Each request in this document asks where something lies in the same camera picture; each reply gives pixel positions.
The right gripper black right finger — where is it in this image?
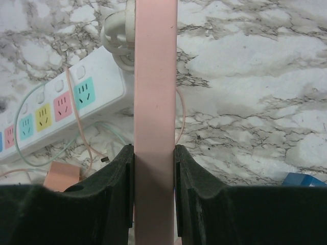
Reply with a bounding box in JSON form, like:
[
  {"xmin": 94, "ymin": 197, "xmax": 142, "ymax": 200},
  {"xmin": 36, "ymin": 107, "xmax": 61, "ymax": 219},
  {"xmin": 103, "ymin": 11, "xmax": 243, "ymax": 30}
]
[{"xmin": 174, "ymin": 145, "xmax": 326, "ymax": 244}]

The white coiled power cable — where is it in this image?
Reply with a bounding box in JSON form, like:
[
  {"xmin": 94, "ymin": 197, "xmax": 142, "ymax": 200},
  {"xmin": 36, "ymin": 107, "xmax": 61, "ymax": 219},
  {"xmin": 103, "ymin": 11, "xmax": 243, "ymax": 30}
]
[{"xmin": 99, "ymin": 0, "xmax": 136, "ymax": 72}]

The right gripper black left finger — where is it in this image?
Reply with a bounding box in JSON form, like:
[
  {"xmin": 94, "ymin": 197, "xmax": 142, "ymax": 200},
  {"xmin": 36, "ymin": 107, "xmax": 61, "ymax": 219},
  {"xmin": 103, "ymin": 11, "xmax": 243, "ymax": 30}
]
[{"xmin": 1, "ymin": 145, "xmax": 134, "ymax": 244}]

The blue cube socket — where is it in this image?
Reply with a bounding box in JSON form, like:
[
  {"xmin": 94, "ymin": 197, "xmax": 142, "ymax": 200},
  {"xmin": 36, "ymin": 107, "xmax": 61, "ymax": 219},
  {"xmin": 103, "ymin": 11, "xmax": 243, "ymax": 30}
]
[{"xmin": 282, "ymin": 173, "xmax": 326, "ymax": 187}]

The salmon small plug adapter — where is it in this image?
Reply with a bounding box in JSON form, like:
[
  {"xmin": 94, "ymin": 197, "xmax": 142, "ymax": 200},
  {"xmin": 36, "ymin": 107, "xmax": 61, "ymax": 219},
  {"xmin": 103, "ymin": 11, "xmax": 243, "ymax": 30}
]
[{"xmin": 43, "ymin": 161, "xmax": 80, "ymax": 192}]

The pink power strip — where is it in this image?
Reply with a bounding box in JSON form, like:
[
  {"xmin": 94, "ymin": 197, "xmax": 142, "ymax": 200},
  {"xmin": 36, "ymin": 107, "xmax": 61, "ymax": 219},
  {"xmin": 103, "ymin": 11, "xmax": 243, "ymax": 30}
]
[{"xmin": 134, "ymin": 1, "xmax": 177, "ymax": 244}]

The white power strip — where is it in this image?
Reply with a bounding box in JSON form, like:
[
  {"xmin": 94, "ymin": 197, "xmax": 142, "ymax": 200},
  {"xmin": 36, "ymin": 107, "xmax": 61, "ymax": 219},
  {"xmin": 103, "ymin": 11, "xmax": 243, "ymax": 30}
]
[{"xmin": 1, "ymin": 47, "xmax": 134, "ymax": 164}]

